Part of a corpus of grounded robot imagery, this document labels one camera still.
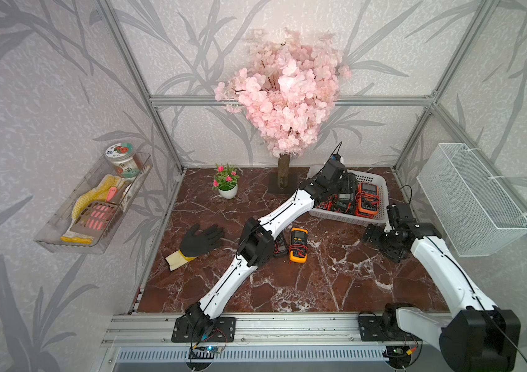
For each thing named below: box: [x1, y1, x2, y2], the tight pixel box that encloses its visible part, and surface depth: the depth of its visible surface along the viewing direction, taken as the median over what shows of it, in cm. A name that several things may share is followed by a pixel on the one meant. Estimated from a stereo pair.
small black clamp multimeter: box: [273, 234, 288, 258], surface depth 91 cm
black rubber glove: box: [178, 223, 224, 262], surface depth 95 cm
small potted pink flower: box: [211, 162, 240, 200], surface depth 101 cm
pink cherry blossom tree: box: [213, 28, 352, 186], surface depth 72 cm
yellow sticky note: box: [165, 250, 189, 272], surface depth 90 cm
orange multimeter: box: [354, 182, 380, 219], surface depth 96 cm
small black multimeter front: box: [333, 190, 356, 215], surface depth 99 cm
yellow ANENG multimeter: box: [288, 227, 309, 264], surface depth 90 cm
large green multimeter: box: [340, 173, 359, 197], surface depth 82 cm
